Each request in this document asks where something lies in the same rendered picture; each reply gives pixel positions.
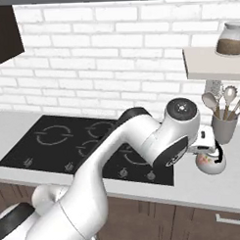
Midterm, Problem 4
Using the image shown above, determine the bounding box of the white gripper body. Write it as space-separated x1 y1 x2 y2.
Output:
189 136 217 156

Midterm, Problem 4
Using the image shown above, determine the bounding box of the white drawer handle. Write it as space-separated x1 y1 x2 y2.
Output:
215 212 240 227

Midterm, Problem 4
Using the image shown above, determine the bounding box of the black hob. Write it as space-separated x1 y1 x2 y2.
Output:
0 110 176 193

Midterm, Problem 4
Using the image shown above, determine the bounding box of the brown cupboard door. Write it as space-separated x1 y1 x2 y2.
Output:
153 201 198 240
94 194 158 240
0 180 43 216

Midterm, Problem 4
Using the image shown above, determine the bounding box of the beige wall shelf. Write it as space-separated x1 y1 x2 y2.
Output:
182 44 240 84

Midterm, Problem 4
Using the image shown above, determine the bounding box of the white floral kettle black handle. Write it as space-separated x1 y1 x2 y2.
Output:
193 139 228 176

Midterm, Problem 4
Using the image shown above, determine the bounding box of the beige wooden spatula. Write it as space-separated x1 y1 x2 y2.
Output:
226 95 240 121

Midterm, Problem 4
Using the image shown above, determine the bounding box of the grey utensil pot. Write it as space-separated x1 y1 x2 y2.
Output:
210 108 240 146

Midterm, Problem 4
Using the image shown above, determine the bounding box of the brown drawer front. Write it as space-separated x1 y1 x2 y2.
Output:
193 206 240 240

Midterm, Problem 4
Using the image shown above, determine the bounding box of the beige wooden spoon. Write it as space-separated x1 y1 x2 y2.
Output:
201 91 222 120

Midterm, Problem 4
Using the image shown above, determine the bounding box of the dark range hood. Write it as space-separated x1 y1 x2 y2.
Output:
0 0 26 69

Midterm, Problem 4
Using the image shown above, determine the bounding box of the glass jar with brown contents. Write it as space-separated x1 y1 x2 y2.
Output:
215 21 240 58

